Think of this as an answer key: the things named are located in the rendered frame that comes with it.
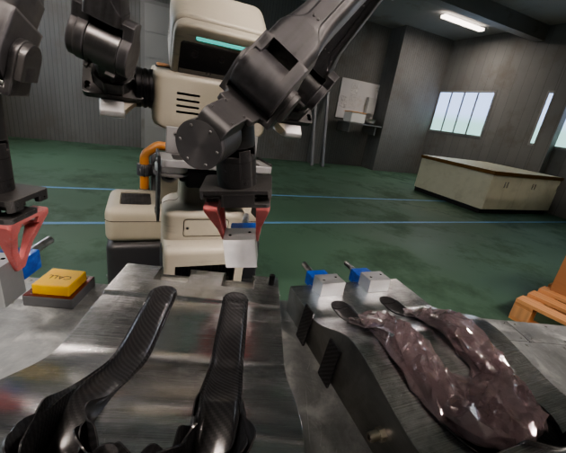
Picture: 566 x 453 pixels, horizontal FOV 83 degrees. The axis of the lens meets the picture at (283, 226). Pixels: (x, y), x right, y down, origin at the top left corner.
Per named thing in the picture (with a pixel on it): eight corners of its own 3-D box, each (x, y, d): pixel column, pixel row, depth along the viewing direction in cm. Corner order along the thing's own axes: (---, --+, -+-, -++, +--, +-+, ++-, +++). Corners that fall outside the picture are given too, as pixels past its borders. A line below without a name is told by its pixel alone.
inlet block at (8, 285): (35, 253, 50) (30, 221, 48) (68, 256, 50) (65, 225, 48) (-40, 304, 38) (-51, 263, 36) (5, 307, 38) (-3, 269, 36)
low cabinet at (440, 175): (547, 215, 632) (564, 178, 607) (479, 214, 550) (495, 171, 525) (475, 192, 769) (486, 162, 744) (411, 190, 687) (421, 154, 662)
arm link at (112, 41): (133, 60, 68) (106, 48, 66) (132, 20, 59) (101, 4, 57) (115, 93, 64) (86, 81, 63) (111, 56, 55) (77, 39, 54)
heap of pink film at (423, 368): (334, 319, 53) (344, 278, 51) (417, 309, 60) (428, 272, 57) (464, 484, 31) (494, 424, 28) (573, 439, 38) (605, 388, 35)
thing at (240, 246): (234, 226, 63) (232, 201, 60) (260, 226, 63) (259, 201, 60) (225, 268, 52) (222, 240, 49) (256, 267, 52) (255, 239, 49)
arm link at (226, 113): (305, 94, 41) (253, 46, 40) (279, 110, 31) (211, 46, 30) (252, 160, 47) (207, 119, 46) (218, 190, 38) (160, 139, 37)
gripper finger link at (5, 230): (20, 285, 37) (7, 208, 33) (-49, 279, 36) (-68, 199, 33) (56, 258, 43) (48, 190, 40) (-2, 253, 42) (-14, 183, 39)
